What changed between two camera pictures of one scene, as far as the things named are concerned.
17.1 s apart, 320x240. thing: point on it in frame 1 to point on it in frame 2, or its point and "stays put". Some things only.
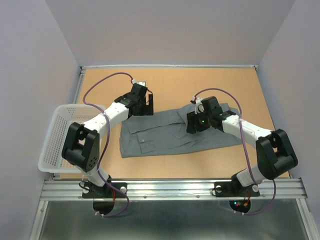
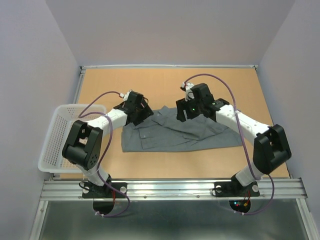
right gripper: x=191 y=117 to x=182 y=105
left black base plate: x=89 y=191 stays put
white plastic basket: x=51 y=160 stays put
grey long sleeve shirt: x=168 y=132 stays put
